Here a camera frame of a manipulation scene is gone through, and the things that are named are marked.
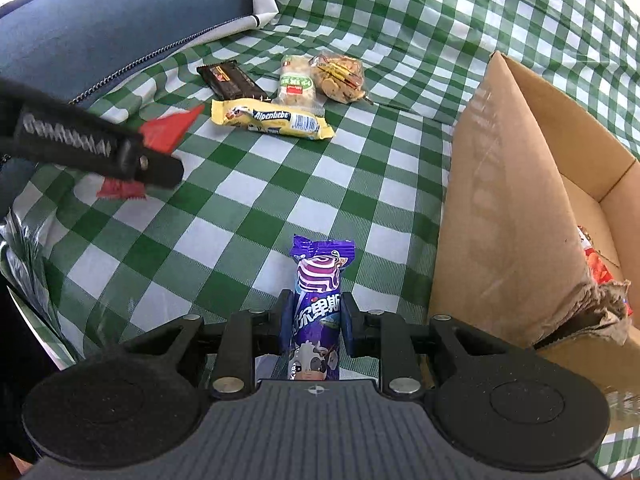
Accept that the green label cracker packet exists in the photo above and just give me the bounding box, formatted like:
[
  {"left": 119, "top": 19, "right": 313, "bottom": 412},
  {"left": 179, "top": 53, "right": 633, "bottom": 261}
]
[{"left": 277, "top": 55, "right": 323, "bottom": 111}]

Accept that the clear cookie packet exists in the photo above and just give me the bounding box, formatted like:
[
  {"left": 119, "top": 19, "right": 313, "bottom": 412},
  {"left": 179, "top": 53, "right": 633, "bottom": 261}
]
[{"left": 309, "top": 53, "right": 368, "bottom": 105}]

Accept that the red snack packet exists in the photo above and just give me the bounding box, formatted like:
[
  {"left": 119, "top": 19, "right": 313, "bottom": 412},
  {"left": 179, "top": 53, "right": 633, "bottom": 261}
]
[{"left": 96, "top": 105, "right": 206, "bottom": 200}]

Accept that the orange snack packet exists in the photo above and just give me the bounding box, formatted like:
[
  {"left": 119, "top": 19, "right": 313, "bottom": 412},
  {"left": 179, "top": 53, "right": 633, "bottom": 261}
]
[{"left": 576, "top": 225, "right": 623, "bottom": 286}]

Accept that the dark brown chocolate bar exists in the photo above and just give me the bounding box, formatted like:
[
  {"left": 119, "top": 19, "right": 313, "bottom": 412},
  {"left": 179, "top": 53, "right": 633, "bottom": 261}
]
[{"left": 196, "top": 60, "right": 271, "bottom": 103}]

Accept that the yellow candy packet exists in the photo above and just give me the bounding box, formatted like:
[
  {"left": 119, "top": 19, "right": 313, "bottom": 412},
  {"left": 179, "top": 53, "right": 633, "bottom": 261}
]
[{"left": 210, "top": 98, "right": 335, "bottom": 141}]

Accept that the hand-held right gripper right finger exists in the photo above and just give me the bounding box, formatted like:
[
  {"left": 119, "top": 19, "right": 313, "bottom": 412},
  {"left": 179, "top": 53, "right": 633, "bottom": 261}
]
[{"left": 340, "top": 290, "right": 538, "bottom": 395}]

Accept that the brown cardboard box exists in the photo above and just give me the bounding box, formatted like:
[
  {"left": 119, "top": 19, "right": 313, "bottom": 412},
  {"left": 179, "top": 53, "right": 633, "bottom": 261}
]
[{"left": 427, "top": 51, "right": 640, "bottom": 397}]

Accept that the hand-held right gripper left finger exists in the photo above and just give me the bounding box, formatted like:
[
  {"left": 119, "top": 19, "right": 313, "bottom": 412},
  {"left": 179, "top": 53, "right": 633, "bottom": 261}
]
[{"left": 120, "top": 289, "right": 297, "bottom": 395}]

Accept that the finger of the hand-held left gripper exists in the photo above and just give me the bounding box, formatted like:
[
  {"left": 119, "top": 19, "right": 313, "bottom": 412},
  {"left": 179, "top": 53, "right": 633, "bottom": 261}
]
[{"left": 14, "top": 104, "right": 185, "bottom": 191}]

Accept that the purple candy packet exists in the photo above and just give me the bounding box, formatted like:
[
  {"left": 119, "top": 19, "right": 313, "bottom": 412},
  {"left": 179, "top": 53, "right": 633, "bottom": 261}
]
[{"left": 289, "top": 234, "right": 356, "bottom": 382}]

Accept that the blue zippered cushion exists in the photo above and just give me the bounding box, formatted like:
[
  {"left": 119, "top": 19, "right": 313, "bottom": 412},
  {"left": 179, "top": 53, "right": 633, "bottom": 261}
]
[{"left": 0, "top": 0, "right": 260, "bottom": 211}]

